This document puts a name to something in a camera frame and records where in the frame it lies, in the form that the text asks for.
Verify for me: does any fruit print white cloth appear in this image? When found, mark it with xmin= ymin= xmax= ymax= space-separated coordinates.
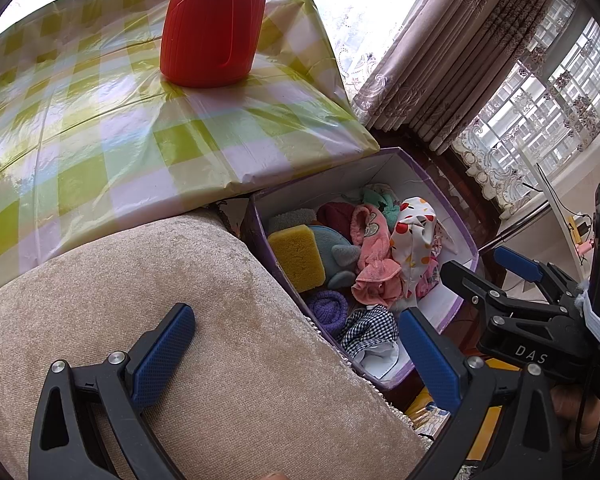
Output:
xmin=390 ymin=197 xmax=441 ymax=307

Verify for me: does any pink towel cloth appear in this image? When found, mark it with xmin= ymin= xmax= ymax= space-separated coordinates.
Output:
xmin=351 ymin=204 xmax=402 ymax=309

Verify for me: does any black white houndstooth cloth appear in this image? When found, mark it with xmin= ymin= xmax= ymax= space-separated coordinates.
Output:
xmin=339 ymin=306 xmax=399 ymax=362

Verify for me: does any teal knitted cloth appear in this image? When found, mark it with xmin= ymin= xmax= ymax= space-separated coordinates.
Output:
xmin=362 ymin=183 xmax=400 ymax=232

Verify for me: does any grey blue plush toy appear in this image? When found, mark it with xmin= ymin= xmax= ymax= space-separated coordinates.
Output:
xmin=309 ymin=226 xmax=361 ymax=289

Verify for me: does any purple knitted hat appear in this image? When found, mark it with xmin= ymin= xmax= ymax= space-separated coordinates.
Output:
xmin=308 ymin=290 xmax=349 ymax=338

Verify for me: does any magenta knitted hat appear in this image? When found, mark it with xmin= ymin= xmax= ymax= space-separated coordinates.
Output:
xmin=316 ymin=202 xmax=355 ymax=240

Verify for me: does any yellow sponge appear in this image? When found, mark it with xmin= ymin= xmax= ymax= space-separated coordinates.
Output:
xmin=268 ymin=224 xmax=326 ymax=292

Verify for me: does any grey herringbone cloth pouch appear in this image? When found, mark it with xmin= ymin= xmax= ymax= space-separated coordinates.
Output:
xmin=265 ymin=208 xmax=316 ymax=234

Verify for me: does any right hand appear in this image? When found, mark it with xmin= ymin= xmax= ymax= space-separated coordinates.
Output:
xmin=550 ymin=387 xmax=600 ymax=450

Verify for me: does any white purple cardboard box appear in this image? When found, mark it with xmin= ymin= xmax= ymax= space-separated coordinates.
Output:
xmin=240 ymin=148 xmax=478 ymax=392

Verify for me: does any floral lace curtain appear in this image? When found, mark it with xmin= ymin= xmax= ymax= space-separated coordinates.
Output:
xmin=453 ymin=0 xmax=600 ymax=218

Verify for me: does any beige velvet sofa cushion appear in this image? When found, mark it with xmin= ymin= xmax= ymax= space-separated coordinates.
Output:
xmin=0 ymin=211 xmax=425 ymax=479

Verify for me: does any brown pleated curtain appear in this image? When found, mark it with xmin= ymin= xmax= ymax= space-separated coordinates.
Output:
xmin=352 ymin=0 xmax=553 ymax=154

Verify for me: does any green checkered plastic tablecloth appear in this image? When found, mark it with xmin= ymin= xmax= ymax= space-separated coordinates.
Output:
xmin=0 ymin=0 xmax=378 ymax=288

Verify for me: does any red thermos jug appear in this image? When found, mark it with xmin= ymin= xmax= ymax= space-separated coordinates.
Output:
xmin=160 ymin=0 xmax=265 ymax=89

